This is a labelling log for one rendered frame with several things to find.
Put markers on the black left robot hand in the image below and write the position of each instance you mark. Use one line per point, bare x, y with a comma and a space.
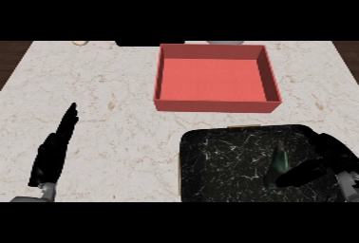
52, 152

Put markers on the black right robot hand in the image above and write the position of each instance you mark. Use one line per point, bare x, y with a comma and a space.
327, 158

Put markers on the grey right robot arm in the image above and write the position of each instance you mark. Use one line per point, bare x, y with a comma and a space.
347, 185

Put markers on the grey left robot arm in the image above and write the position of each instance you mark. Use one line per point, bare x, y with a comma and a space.
37, 193

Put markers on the dark green eggplant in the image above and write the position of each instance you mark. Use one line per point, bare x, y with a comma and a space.
279, 164

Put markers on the black marbled tray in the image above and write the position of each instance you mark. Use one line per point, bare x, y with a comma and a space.
242, 164

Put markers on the red cardboard box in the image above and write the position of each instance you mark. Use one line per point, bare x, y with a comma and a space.
216, 78

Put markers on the small tan round object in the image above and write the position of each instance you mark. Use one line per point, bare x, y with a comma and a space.
80, 42

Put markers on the black flat appliance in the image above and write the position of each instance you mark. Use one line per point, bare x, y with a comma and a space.
149, 43

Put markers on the pale grey round object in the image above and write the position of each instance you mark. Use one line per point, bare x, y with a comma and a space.
225, 42

